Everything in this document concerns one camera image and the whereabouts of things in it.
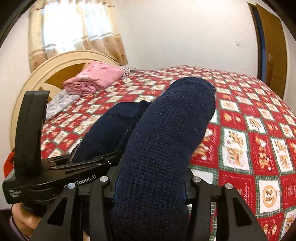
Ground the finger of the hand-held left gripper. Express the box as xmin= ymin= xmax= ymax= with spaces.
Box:
xmin=50 ymin=150 xmax=124 ymax=176
xmin=42 ymin=153 xmax=79 ymax=166

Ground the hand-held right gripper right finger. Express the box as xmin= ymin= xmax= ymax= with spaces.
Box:
xmin=184 ymin=177 xmax=268 ymax=241

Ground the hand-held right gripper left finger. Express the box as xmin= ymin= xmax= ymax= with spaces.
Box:
xmin=35 ymin=176 xmax=117 ymax=241

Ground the navy patterned knit sweater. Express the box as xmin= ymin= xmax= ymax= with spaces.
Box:
xmin=72 ymin=77 xmax=216 ymax=241

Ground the person's left forearm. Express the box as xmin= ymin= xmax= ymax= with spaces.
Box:
xmin=8 ymin=215 xmax=31 ymax=241

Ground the person's left hand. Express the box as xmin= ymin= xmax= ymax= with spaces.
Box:
xmin=10 ymin=203 xmax=44 ymax=239

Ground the grey floral pillow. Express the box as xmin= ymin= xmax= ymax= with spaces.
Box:
xmin=45 ymin=89 xmax=78 ymax=121

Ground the cream wooden headboard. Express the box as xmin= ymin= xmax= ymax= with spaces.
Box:
xmin=10 ymin=50 xmax=118 ymax=151

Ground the red bear-print bedspread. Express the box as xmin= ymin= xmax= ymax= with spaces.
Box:
xmin=39 ymin=65 xmax=296 ymax=241

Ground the folded pink blanket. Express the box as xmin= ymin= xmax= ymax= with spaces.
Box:
xmin=63 ymin=61 xmax=125 ymax=95

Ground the striped grey pillow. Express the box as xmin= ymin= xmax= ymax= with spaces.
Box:
xmin=120 ymin=65 xmax=135 ymax=75

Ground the beige patterned curtain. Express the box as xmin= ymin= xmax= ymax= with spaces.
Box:
xmin=28 ymin=0 xmax=129 ymax=72

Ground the brown wooden door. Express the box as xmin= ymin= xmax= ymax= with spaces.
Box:
xmin=255 ymin=3 xmax=288 ymax=98

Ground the red strap tag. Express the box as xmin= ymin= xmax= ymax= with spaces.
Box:
xmin=4 ymin=150 xmax=16 ymax=178

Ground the dark wooden door frame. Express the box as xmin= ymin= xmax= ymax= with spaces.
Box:
xmin=247 ymin=2 xmax=266 ymax=81

